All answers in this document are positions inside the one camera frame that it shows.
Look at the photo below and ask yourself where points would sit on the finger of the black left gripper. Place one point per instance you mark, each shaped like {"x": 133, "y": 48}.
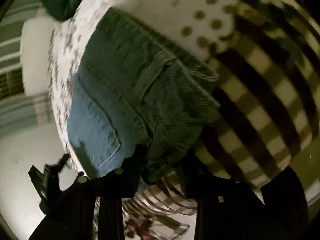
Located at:
{"x": 46, "y": 183}

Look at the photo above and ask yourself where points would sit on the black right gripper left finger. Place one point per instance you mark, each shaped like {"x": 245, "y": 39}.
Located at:
{"x": 71, "y": 214}

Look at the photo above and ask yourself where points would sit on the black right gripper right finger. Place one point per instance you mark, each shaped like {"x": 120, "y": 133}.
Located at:
{"x": 229, "y": 208}

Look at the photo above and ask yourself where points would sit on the blue denim jeans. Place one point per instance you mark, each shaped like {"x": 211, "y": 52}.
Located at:
{"x": 135, "y": 87}

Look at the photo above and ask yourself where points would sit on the white pillow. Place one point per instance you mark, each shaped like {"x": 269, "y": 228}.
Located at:
{"x": 34, "y": 52}

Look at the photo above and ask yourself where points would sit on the floral bed blanket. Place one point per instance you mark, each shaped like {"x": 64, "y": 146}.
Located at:
{"x": 266, "y": 53}

